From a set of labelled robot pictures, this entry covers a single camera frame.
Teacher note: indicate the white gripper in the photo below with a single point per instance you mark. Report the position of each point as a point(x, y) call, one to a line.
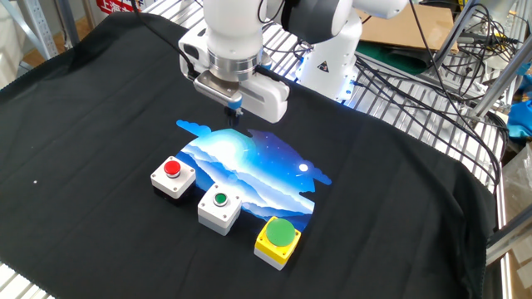
point(266, 97)

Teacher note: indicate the white box red button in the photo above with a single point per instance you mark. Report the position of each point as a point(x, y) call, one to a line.
point(176, 184)

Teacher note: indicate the white box small green button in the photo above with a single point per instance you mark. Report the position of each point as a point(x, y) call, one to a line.
point(212, 209)

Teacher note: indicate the yellow box large green button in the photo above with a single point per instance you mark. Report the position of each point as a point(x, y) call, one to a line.
point(274, 253)

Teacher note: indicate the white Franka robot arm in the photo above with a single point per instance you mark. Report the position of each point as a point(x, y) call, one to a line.
point(232, 33)

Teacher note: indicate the red white printed box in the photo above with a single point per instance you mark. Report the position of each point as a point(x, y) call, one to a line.
point(114, 5)

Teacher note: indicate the green cutting mat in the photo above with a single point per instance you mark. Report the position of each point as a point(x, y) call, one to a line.
point(386, 56)

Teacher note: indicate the black cloth blue print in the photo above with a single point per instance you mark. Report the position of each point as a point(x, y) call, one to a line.
point(374, 207)

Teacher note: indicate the white perforated metal strut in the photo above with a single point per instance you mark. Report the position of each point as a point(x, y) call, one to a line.
point(41, 33)

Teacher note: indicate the brown cardboard sheet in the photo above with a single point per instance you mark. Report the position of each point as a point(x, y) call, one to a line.
point(428, 25)

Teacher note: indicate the clear plastic bag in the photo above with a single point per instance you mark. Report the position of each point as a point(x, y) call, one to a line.
point(519, 182)

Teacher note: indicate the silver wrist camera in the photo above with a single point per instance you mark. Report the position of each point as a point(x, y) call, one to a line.
point(218, 91)

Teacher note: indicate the aluminium frame post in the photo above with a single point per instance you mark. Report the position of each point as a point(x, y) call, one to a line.
point(498, 81)

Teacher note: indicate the aluminium frame beam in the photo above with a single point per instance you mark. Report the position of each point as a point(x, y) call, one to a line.
point(511, 238)

